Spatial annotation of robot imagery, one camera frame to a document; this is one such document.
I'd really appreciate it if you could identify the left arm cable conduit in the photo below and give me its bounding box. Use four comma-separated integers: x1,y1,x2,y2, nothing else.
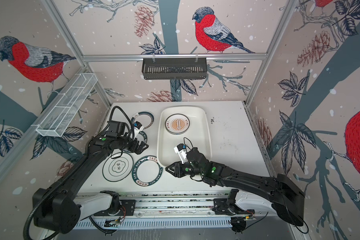
23,105,136,240

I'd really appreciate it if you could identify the green rim plate front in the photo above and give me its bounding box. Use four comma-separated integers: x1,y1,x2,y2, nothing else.
132,156,163,187

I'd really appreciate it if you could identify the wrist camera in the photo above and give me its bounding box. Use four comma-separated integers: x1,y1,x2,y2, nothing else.
174,144,188,164
132,122,144,139

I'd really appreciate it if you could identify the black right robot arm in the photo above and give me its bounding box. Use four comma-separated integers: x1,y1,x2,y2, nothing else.
166,148,305,227

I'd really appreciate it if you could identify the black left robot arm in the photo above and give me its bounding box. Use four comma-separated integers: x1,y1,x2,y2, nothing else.
23,121,149,239

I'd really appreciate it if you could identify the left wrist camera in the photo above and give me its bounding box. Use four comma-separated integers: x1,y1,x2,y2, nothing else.
132,122,144,139

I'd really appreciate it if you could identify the white plate flower outline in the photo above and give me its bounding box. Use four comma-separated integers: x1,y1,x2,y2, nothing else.
102,152,134,182

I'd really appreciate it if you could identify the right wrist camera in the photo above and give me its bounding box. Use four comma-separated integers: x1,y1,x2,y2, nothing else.
174,144,188,164

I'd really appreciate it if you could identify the horizontal aluminium frame bar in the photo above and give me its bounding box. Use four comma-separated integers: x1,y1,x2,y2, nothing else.
82,53,268,63

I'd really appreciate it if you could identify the white mesh wall shelf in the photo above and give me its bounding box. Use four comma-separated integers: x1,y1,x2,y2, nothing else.
36,73,98,137

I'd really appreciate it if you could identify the green rim plate under gripper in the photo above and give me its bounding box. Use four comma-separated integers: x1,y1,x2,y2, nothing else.
137,131,148,144

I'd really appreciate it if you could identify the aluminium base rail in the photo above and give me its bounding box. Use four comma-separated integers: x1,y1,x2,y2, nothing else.
75,191,277,230

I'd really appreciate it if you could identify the black hanging wire basket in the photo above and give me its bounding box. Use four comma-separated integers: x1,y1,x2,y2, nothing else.
142,58,208,80

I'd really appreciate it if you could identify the white plastic bin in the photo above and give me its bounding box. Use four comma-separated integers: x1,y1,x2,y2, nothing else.
157,106,212,167

